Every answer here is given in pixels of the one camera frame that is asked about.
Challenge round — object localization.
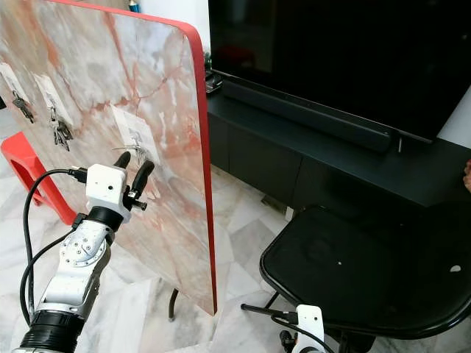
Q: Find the silver key bunch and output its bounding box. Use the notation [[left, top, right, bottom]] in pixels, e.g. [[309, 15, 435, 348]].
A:
[[131, 143, 155, 171]]

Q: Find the pink marble board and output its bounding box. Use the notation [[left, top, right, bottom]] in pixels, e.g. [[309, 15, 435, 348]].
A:
[[0, 0, 219, 315]]

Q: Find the black folding chair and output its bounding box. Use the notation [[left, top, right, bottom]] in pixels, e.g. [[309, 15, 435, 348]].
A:
[[241, 204, 471, 346]]

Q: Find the red plastic stool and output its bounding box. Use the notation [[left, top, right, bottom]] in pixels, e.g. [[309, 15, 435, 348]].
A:
[[1, 131, 78, 225]]

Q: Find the black metal table leg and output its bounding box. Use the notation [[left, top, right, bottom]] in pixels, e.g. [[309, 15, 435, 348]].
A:
[[168, 288, 180, 321]]

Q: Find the dark key bunch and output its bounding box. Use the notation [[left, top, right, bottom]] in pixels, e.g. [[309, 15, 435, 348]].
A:
[[13, 94, 36, 124]]

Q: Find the black television cabinet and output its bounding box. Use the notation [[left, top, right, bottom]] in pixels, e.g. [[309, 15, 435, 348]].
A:
[[206, 96, 471, 221]]

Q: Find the black soundbar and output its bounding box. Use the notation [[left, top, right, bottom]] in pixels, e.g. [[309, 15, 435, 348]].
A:
[[221, 77, 392, 153]]

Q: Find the black television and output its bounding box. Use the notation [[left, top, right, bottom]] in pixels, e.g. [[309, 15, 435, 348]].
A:
[[208, 0, 471, 142]]

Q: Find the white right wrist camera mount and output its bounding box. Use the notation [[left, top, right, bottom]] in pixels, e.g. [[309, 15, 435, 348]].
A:
[[294, 304, 326, 353]]

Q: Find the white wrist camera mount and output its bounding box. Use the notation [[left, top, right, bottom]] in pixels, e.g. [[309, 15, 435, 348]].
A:
[[294, 304, 326, 353], [85, 163, 133, 221]]

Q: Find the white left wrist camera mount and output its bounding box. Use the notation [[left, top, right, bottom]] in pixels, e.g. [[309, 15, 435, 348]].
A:
[[85, 163, 133, 221]]

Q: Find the white taped wall hook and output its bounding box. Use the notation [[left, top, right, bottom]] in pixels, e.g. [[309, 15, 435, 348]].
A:
[[35, 74, 73, 126], [0, 63, 21, 100], [112, 105, 161, 164]]

